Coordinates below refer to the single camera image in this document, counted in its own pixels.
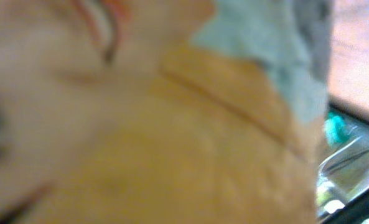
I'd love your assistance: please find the yellow snack chip bag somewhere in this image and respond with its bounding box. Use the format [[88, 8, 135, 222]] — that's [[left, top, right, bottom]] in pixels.
[[0, 0, 334, 223]]

